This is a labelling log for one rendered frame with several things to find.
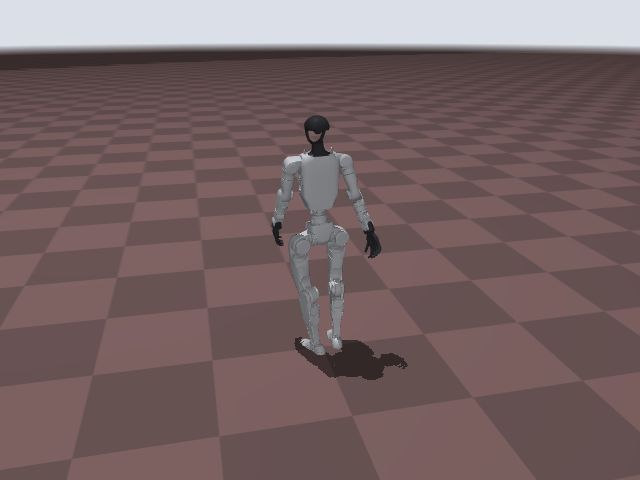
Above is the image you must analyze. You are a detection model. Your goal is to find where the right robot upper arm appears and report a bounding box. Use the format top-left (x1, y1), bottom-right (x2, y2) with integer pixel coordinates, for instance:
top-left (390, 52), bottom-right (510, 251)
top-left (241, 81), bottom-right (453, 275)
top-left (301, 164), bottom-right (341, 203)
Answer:
top-left (337, 153), bottom-right (361, 201)

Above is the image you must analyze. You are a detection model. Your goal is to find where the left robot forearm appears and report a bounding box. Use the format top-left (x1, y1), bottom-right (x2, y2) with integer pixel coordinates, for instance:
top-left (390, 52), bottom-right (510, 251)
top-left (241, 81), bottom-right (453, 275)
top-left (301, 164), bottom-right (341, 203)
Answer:
top-left (272, 189), bottom-right (288, 227)

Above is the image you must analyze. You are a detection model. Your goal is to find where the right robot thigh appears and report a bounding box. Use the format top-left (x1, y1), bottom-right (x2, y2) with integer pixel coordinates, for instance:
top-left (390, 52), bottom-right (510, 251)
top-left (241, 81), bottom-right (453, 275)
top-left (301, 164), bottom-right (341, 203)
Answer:
top-left (326, 225), bottom-right (349, 297)

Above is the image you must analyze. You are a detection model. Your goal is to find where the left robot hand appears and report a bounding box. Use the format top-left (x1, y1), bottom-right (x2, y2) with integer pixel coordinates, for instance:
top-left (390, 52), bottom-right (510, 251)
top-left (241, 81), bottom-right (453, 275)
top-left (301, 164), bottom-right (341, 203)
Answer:
top-left (272, 222), bottom-right (284, 246)

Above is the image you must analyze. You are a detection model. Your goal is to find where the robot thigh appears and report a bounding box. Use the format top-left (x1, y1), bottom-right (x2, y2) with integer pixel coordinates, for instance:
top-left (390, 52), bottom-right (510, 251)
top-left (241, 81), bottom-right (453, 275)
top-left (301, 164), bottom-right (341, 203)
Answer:
top-left (289, 230), bottom-right (319, 304)
top-left (326, 225), bottom-right (349, 297)

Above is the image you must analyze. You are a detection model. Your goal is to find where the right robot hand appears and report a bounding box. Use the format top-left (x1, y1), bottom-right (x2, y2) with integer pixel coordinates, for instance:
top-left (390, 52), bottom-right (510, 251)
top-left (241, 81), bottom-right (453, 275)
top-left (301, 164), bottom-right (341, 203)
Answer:
top-left (363, 221), bottom-right (381, 258)

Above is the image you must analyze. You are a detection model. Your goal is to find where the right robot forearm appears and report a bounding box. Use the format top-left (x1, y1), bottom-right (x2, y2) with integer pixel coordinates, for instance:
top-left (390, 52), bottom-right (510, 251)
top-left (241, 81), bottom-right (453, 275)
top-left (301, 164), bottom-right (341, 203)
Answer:
top-left (352, 188), bottom-right (374, 231)

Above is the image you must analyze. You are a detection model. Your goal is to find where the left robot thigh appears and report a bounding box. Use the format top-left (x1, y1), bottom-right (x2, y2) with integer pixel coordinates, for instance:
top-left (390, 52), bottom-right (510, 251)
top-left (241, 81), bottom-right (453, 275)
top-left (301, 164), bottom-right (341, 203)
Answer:
top-left (289, 230), bottom-right (319, 304)

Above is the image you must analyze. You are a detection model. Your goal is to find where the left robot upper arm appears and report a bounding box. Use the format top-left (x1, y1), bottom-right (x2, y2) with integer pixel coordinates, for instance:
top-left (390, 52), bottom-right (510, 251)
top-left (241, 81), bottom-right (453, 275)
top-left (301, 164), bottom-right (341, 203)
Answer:
top-left (280, 156), bottom-right (302, 202)

